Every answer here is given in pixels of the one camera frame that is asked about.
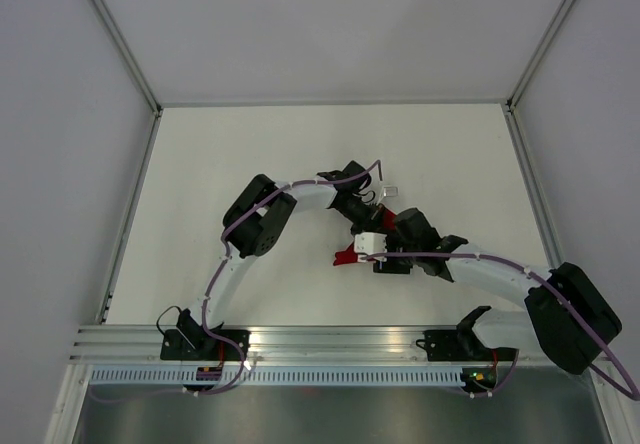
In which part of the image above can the red cloth napkin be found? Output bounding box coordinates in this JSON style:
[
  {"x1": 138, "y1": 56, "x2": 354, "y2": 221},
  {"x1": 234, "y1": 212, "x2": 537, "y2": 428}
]
[{"x1": 333, "y1": 204, "x2": 396, "y2": 266}]

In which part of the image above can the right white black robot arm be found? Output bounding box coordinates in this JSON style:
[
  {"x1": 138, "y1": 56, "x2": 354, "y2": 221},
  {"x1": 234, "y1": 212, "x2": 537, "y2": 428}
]
[{"x1": 386, "y1": 208, "x2": 622, "y2": 374}]

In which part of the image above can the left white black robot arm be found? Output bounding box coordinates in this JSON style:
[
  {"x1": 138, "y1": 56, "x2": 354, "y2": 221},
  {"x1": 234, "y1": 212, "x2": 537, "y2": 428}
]
[{"x1": 160, "y1": 161, "x2": 394, "y2": 361}]

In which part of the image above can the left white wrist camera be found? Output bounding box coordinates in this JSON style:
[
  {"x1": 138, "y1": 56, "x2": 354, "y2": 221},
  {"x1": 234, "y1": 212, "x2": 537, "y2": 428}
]
[{"x1": 379, "y1": 185, "x2": 399, "y2": 200}]

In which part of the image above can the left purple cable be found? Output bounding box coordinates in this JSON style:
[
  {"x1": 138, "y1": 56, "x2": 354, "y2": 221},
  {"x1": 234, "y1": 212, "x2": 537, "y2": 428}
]
[{"x1": 89, "y1": 160, "x2": 385, "y2": 405}]

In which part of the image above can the purple cable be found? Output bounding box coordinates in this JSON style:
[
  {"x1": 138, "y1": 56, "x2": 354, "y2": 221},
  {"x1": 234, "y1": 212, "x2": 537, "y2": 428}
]
[
  {"x1": 89, "y1": 160, "x2": 385, "y2": 405},
  {"x1": 364, "y1": 252, "x2": 640, "y2": 400}
]

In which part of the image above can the aluminium mounting rail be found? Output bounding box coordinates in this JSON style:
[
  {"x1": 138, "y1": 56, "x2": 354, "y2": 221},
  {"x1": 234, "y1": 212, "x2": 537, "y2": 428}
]
[{"x1": 69, "y1": 326, "x2": 614, "y2": 365}]

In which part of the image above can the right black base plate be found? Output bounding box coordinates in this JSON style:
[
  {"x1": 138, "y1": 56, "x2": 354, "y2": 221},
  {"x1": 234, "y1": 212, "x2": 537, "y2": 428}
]
[{"x1": 415, "y1": 329, "x2": 516, "y2": 363}]

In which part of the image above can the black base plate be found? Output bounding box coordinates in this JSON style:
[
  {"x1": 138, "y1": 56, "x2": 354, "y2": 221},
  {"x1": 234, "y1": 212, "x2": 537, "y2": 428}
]
[
  {"x1": 160, "y1": 329, "x2": 250, "y2": 362},
  {"x1": 415, "y1": 329, "x2": 516, "y2": 363}
]

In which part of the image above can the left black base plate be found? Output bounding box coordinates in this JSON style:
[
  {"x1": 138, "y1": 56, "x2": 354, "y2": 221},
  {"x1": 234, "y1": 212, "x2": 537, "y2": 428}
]
[{"x1": 160, "y1": 329, "x2": 250, "y2": 362}]

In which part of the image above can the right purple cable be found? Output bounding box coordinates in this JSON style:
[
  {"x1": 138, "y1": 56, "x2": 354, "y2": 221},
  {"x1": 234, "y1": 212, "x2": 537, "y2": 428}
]
[{"x1": 364, "y1": 252, "x2": 640, "y2": 400}]

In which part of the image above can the left aluminium frame post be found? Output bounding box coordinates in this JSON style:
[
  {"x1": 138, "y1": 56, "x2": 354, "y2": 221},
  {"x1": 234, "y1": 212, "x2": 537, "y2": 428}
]
[{"x1": 67, "y1": 0, "x2": 162, "y2": 114}]

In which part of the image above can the aluminium frame post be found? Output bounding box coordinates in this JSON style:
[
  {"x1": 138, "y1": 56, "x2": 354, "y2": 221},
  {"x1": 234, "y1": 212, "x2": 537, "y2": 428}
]
[
  {"x1": 505, "y1": 0, "x2": 579, "y2": 113},
  {"x1": 67, "y1": 0, "x2": 162, "y2": 114}
]

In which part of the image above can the white slotted cable duct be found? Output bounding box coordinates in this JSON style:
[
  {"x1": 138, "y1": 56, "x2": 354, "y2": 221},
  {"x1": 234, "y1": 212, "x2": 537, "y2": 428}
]
[{"x1": 90, "y1": 366, "x2": 463, "y2": 387}]

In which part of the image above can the right aluminium frame post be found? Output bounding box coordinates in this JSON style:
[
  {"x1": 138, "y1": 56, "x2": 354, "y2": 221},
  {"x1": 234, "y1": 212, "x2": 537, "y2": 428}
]
[{"x1": 505, "y1": 0, "x2": 579, "y2": 113}]

